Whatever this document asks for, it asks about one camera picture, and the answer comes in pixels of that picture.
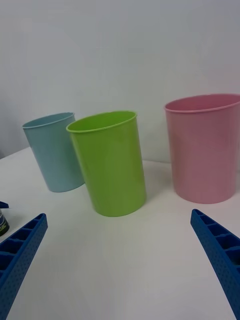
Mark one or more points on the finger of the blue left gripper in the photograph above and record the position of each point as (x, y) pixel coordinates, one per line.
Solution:
(3, 205)

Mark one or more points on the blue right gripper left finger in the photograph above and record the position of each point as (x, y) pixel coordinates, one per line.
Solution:
(17, 262)

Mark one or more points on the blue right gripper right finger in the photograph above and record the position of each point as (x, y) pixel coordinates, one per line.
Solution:
(225, 260)

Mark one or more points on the black drink can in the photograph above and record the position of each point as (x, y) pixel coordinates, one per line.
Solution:
(3, 223)

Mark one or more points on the pale blue plastic bin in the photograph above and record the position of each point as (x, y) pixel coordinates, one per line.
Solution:
(53, 155)

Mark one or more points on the pink plastic bin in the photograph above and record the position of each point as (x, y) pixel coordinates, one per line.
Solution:
(202, 155)

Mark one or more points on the green plastic bin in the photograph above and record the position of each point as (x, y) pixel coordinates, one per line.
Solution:
(112, 165)

